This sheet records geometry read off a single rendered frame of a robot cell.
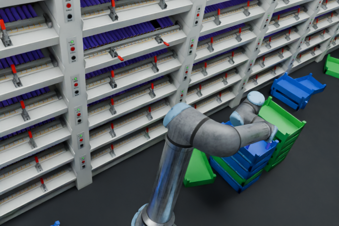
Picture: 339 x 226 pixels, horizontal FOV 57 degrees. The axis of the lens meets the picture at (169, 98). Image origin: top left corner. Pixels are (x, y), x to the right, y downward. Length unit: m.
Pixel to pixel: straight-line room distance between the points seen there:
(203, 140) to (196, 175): 1.12
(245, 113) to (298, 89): 1.51
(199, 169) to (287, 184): 0.61
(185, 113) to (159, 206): 0.45
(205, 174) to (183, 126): 1.13
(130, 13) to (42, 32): 0.39
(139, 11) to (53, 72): 0.46
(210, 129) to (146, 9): 0.69
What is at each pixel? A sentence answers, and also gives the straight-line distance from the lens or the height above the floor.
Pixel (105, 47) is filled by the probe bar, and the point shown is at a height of 0.93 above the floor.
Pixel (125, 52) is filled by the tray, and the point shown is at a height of 0.89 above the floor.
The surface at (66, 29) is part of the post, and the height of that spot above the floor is 1.09.
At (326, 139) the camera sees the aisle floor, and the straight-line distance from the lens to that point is 2.82.
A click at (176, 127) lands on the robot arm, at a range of 1.09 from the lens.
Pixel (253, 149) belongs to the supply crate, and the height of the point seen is 0.32.
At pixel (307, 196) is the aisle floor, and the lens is 2.36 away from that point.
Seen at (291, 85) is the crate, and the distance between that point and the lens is 3.07.
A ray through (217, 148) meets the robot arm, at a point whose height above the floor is 0.95.
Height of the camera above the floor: 1.73
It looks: 41 degrees down
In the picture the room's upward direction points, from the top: 10 degrees clockwise
